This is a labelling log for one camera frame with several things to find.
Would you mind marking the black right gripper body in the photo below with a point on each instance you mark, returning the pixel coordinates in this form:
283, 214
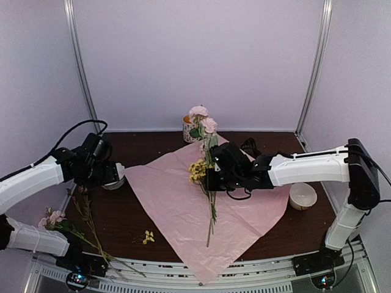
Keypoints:
230, 181

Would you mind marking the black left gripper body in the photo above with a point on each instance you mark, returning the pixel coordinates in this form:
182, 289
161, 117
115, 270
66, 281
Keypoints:
102, 177

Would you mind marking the black printed ribbon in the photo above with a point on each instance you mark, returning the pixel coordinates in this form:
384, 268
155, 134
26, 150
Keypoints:
249, 146

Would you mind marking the fake flower bunch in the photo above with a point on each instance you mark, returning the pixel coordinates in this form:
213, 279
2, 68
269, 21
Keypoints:
56, 220

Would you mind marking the pink rose stem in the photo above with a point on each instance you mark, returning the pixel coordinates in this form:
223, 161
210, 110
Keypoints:
207, 129

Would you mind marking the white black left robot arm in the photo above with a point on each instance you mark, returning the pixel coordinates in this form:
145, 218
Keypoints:
87, 165

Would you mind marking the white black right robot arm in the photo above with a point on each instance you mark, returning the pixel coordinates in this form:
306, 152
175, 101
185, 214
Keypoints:
351, 164

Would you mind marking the white scalloped bowl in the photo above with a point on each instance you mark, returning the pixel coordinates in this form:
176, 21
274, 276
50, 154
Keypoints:
114, 185

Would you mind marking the floral ceramic mug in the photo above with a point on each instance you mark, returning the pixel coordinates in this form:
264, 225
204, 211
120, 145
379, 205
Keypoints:
190, 130

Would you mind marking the fallen yellow flower sprig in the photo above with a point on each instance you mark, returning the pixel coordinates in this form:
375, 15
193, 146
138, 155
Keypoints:
144, 239

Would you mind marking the white round bowl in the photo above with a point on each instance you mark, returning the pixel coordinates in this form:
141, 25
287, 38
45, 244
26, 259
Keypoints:
302, 196

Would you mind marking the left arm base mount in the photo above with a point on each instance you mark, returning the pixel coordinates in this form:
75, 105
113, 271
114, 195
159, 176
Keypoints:
82, 270

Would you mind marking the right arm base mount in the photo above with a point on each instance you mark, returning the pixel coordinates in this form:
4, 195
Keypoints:
320, 268

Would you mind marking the left aluminium frame post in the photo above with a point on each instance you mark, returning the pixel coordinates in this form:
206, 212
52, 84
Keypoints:
71, 21

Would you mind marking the aluminium frame post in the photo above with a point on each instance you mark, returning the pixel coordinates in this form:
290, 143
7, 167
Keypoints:
325, 24
71, 21

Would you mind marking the right aluminium frame post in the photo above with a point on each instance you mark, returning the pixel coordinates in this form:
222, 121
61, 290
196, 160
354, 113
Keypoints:
325, 24

